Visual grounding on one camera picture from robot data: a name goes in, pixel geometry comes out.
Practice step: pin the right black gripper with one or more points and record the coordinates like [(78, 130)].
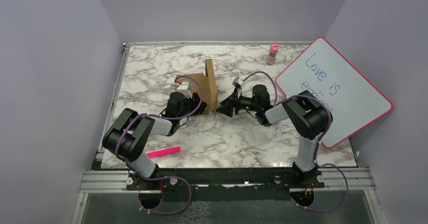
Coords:
[(228, 103)]

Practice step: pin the aluminium front frame rail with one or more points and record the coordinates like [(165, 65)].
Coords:
[(227, 196)]

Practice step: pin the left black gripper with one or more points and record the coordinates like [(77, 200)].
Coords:
[(195, 100)]

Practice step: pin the pink-framed whiteboard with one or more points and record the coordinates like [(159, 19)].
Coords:
[(351, 98)]

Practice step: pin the pink-capped small bottle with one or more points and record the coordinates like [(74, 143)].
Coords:
[(271, 57)]

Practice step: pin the pink rectangular stick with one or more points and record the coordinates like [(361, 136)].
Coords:
[(164, 152)]

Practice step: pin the brown cardboard box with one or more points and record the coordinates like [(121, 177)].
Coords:
[(205, 85)]

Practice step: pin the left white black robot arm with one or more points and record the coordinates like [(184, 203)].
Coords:
[(127, 136)]

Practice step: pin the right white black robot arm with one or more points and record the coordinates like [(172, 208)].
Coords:
[(310, 118)]

